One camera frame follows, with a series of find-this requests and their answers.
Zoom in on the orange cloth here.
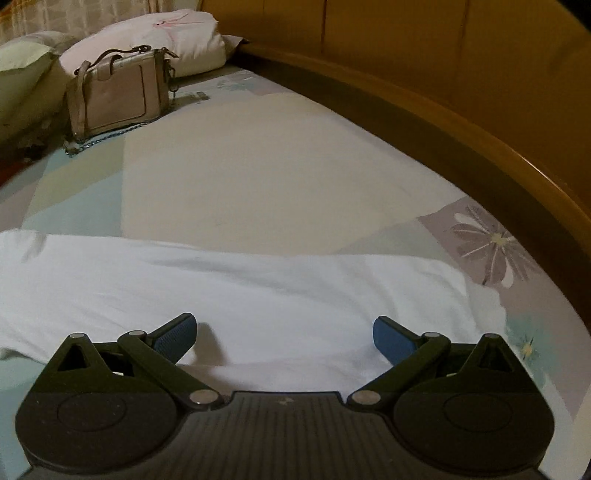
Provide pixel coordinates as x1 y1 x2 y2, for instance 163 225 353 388
0 159 33 190

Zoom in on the pink floral pillow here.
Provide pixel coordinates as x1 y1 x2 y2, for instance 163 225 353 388
60 8 232 78

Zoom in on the wooden headboard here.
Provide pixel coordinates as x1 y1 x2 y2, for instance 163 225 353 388
198 0 591 324

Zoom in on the patterned curtain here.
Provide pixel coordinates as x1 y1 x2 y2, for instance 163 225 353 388
0 0 200 47

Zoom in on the beige pillow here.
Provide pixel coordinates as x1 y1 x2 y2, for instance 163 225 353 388
0 60 71 136

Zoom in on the pink handbag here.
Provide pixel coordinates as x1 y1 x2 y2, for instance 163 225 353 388
62 45 181 157

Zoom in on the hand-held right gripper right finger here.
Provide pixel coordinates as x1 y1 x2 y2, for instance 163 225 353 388
346 316 527 411

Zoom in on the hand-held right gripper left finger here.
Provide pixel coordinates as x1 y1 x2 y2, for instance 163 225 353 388
44 313 225 411

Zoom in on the white printed t-shirt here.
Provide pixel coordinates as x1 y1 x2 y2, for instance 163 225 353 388
0 231 509 400

